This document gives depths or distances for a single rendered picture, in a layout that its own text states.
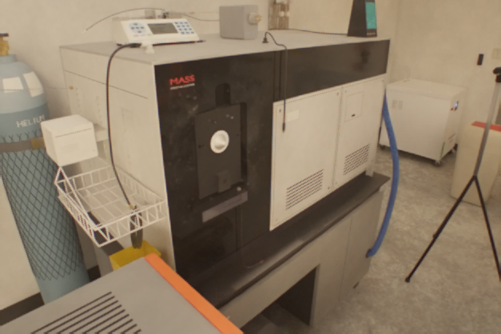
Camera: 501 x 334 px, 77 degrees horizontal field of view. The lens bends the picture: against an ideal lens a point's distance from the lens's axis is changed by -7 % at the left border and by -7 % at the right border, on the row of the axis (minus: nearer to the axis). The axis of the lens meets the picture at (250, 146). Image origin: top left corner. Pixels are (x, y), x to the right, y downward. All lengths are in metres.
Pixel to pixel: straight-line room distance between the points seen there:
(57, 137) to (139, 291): 0.57
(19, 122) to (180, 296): 1.08
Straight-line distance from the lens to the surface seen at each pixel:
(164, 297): 0.58
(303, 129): 1.20
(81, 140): 1.06
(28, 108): 1.49
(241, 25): 1.29
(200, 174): 0.93
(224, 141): 0.92
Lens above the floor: 1.54
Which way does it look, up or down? 22 degrees down
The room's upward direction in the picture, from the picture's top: straight up
